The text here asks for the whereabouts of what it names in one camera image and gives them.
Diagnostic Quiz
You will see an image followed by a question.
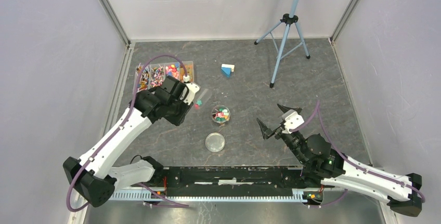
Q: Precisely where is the clear plastic scoop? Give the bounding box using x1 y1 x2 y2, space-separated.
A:
193 88 212 110

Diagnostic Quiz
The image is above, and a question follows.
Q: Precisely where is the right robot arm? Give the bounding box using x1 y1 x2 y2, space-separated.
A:
257 103 425 217

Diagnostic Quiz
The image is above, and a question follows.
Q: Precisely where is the clear compartment candy box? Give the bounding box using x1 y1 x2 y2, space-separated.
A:
135 61 194 92

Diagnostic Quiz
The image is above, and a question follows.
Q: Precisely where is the blue white block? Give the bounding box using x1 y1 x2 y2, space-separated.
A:
221 63 235 78

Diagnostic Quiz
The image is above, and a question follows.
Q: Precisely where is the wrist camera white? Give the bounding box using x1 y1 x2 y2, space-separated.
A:
180 75 200 106
281 109 305 134

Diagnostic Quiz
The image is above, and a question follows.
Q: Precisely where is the clear round dish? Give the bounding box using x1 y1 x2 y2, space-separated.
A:
211 105 231 124

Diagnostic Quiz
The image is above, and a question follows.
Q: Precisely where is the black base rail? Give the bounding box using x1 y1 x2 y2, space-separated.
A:
137 166 326 205

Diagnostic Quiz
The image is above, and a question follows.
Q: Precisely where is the blue tripod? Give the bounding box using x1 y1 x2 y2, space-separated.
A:
254 0 310 88

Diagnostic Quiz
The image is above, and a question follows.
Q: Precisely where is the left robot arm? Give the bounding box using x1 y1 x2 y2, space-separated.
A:
62 76 201 212

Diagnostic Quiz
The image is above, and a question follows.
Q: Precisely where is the round clear lid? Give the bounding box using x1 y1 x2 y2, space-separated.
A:
205 133 226 152

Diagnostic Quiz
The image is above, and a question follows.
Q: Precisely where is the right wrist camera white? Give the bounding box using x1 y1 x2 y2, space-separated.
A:
281 109 305 134

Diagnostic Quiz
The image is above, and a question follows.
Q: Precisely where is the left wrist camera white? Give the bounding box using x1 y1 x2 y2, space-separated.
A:
180 75 200 106

